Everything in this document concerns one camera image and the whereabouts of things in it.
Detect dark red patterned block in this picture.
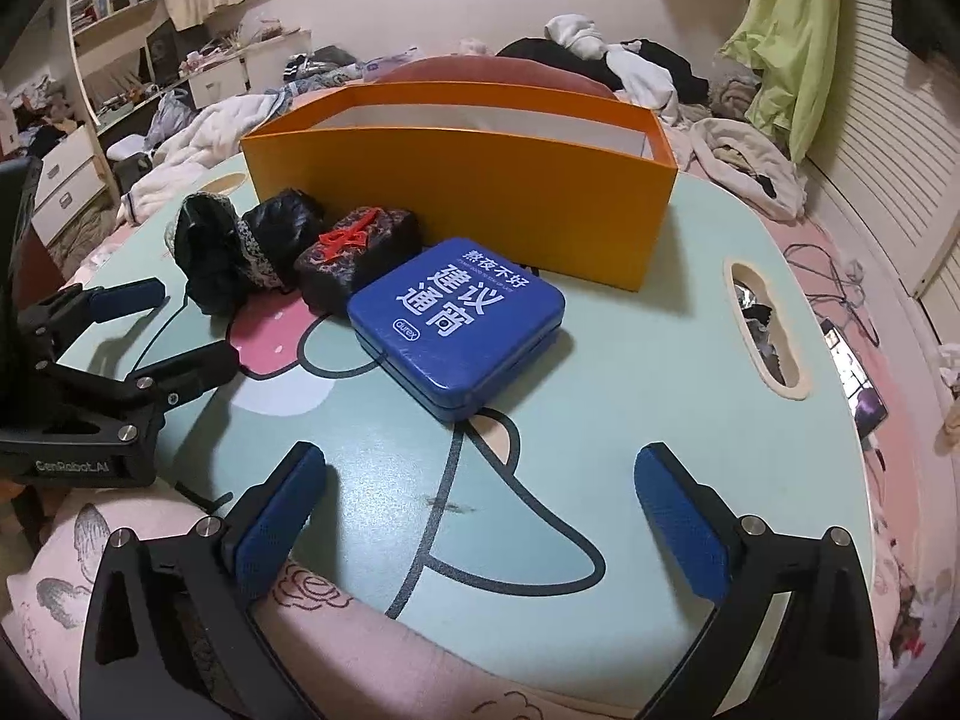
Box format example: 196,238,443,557
295,206,423,317

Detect white drawer cabinet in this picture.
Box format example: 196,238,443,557
32,125,116,245

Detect black lace fabric bundle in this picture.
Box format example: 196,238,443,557
164,188,327,317

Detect glowing phone screen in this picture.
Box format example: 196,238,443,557
820,319,889,440

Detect white crumpled blanket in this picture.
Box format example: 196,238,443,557
116,86,293,227

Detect blue tin box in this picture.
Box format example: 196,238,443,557
348,238,566,422

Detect dark red pillow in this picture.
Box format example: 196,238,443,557
379,55,617,99

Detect orange cardboard box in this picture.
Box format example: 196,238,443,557
241,82,679,291

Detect white louvered closet door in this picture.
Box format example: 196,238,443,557
809,0,958,343

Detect black and white clothes pile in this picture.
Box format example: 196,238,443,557
498,13,709,119

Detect green hanging cloth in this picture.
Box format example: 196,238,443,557
721,0,839,163

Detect black cable on bed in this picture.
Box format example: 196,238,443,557
782,241,884,350

